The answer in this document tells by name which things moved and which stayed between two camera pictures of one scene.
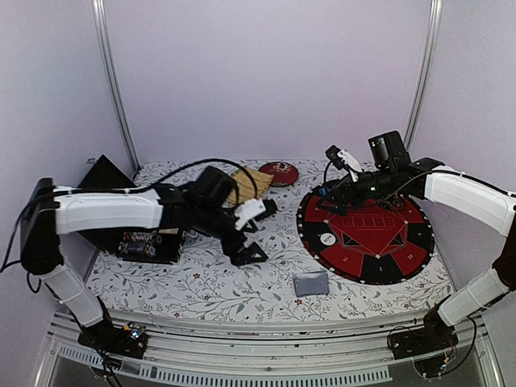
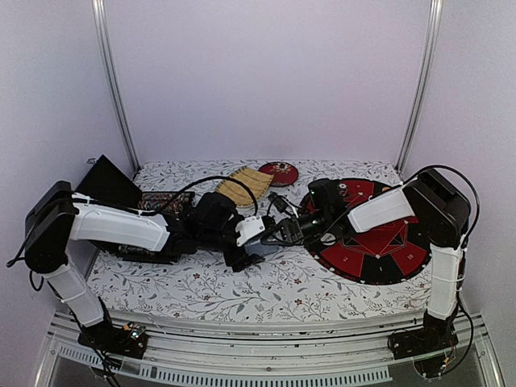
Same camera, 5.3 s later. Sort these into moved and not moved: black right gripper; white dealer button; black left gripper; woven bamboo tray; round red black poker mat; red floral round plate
Moved: black left gripper; black right gripper
Not moved: white dealer button; red floral round plate; woven bamboo tray; round red black poker mat
